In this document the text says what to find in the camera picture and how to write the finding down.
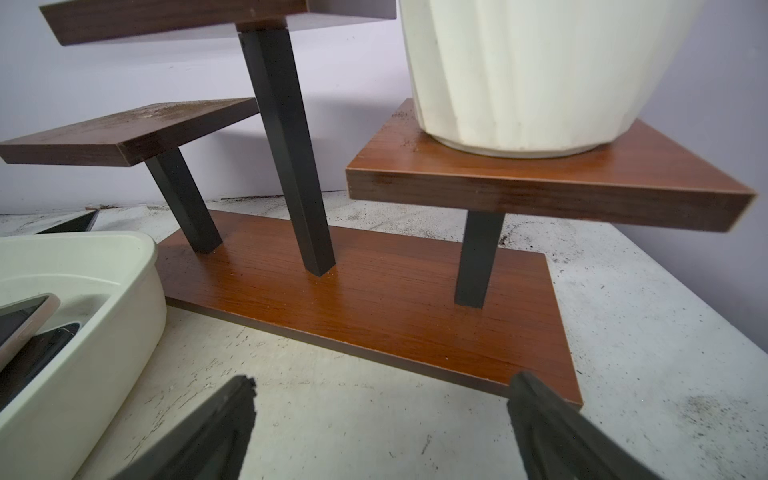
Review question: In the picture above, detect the black phone in box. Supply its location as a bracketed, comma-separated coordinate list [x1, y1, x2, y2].
[1, 322, 80, 409]

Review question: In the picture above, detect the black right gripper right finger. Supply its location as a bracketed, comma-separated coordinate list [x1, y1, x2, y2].
[507, 372, 659, 479]

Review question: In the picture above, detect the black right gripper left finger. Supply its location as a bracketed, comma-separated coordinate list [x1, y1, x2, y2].
[114, 375, 257, 479]

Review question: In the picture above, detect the white ribbed plant pot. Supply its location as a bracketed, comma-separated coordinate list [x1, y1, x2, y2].
[399, 0, 703, 158]

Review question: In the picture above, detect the white plastic storage box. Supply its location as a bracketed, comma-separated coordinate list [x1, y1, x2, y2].
[1, 232, 167, 479]

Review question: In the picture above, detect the pink case phone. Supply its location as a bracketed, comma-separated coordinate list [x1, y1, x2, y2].
[0, 293, 60, 369]

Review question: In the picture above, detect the brown wooden tiered stand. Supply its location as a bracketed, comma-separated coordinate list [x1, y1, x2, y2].
[1, 1, 755, 406]

